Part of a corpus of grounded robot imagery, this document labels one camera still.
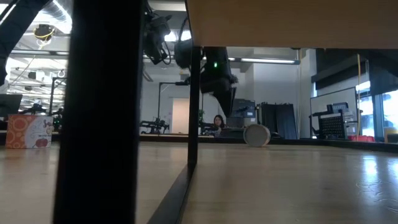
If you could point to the white orange sauce can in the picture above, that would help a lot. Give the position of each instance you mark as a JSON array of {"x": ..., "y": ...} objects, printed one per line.
[{"x": 31, "y": 132}]

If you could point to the white door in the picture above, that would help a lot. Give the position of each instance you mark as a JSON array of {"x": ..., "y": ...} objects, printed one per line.
[{"x": 180, "y": 115}]

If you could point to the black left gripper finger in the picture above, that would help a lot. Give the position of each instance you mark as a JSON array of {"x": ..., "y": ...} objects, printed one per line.
[{"x": 228, "y": 102}]

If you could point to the whiteboard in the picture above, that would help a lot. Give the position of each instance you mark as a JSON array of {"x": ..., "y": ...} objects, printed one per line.
[{"x": 329, "y": 98}]

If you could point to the spicy black beans can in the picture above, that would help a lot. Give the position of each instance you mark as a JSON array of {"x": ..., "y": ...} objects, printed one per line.
[{"x": 256, "y": 136}]

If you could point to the red bins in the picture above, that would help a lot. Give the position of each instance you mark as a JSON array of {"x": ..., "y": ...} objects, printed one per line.
[{"x": 362, "y": 138}]

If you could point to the black window blind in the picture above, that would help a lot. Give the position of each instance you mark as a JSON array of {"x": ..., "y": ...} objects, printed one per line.
[{"x": 384, "y": 74}]

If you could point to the dark background desk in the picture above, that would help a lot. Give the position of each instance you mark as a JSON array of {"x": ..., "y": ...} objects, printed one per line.
[{"x": 233, "y": 133}]

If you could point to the black folding panels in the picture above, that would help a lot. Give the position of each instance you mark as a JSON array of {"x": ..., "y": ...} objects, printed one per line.
[{"x": 280, "y": 119}]

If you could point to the long ceiling light bar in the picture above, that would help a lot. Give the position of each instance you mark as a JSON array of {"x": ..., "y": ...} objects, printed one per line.
[{"x": 267, "y": 61}]

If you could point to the green potted plant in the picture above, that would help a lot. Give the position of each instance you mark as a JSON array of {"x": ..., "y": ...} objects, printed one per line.
[{"x": 201, "y": 116}]

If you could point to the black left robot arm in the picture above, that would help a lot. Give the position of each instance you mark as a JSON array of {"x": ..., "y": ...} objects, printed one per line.
[{"x": 18, "y": 25}]

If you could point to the silver ceiling duct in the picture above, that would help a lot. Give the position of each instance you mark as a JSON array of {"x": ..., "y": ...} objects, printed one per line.
[{"x": 59, "y": 9}]

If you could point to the person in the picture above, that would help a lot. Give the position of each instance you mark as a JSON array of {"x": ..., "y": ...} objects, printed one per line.
[{"x": 218, "y": 123}]

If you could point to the black shelf corner post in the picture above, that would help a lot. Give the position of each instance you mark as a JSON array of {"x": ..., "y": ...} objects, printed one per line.
[{"x": 99, "y": 124}]

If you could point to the black dome-shaped object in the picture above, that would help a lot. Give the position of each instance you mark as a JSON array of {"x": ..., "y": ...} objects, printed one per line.
[{"x": 277, "y": 135}]

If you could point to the black background monitor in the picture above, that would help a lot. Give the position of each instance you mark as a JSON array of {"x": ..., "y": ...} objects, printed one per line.
[{"x": 9, "y": 105}]

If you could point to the black background station frame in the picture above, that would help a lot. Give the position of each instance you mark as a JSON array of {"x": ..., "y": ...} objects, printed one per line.
[
  {"x": 159, "y": 105},
  {"x": 53, "y": 96}
]

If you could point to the yellow background object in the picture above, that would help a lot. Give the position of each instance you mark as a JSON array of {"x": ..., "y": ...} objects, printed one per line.
[{"x": 391, "y": 134}]

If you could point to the wooden shelf board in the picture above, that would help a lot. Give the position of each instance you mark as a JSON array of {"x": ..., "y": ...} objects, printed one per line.
[{"x": 295, "y": 21}]

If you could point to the black background robot arm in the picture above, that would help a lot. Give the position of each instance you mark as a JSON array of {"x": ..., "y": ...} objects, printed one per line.
[
  {"x": 35, "y": 109},
  {"x": 154, "y": 127}
]

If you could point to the black pegboard cart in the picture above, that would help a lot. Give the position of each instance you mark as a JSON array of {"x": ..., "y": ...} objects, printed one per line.
[{"x": 332, "y": 127}]

